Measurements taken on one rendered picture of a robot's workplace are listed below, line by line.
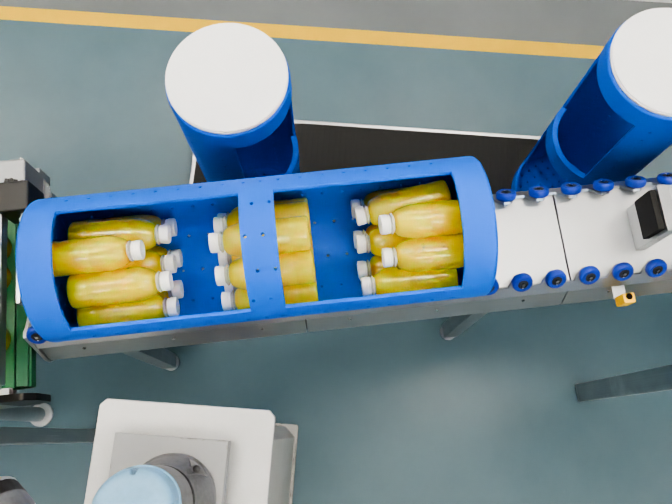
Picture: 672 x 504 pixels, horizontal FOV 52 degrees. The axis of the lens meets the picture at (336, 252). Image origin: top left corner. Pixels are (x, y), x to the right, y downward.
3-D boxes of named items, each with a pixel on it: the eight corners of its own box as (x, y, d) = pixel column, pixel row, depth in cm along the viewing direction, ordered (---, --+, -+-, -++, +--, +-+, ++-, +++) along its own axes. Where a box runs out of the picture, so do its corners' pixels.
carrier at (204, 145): (216, 238, 236) (298, 248, 235) (153, 128, 151) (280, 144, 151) (230, 162, 243) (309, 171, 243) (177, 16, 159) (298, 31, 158)
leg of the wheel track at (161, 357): (180, 369, 239) (129, 347, 178) (163, 371, 239) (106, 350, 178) (179, 353, 241) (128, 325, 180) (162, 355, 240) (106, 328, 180)
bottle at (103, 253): (51, 280, 134) (141, 270, 134) (35, 276, 128) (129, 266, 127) (49, 245, 135) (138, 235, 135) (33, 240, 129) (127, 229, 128)
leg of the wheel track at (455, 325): (457, 339, 243) (499, 307, 182) (441, 341, 242) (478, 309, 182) (454, 323, 244) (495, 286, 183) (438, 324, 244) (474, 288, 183)
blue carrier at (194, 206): (478, 312, 147) (509, 267, 121) (69, 357, 144) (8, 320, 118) (455, 194, 158) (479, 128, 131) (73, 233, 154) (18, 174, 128)
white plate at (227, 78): (153, 124, 150) (155, 127, 152) (278, 140, 150) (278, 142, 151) (177, 15, 157) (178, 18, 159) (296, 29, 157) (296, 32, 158)
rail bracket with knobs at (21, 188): (47, 230, 158) (27, 217, 148) (15, 234, 158) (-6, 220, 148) (46, 190, 161) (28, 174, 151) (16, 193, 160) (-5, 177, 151)
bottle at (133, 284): (80, 304, 137) (168, 293, 138) (69, 313, 131) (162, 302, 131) (74, 270, 136) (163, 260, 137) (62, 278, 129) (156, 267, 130)
